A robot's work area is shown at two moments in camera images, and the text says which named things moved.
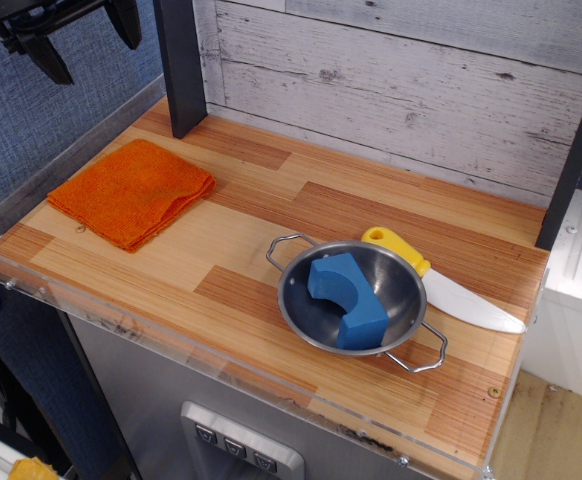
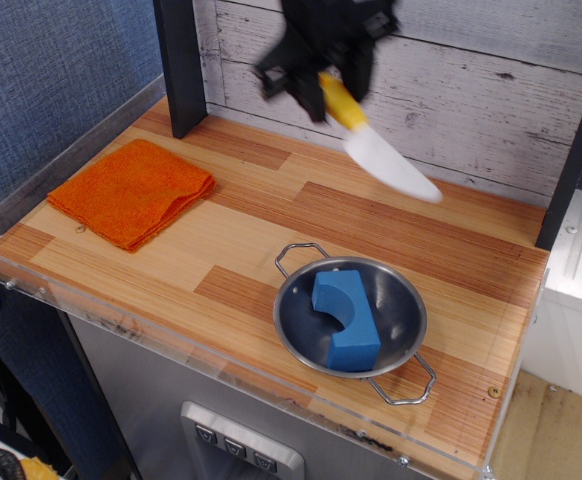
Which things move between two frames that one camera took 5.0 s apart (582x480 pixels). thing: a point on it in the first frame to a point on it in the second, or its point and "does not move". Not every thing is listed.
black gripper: x=29 y=24 to x=320 y=33
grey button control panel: x=216 y=447 does not move
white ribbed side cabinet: x=570 y=348 does not move
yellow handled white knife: x=444 y=295 to x=373 y=148
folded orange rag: x=133 y=194 does not move
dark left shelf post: x=181 y=64 does not move
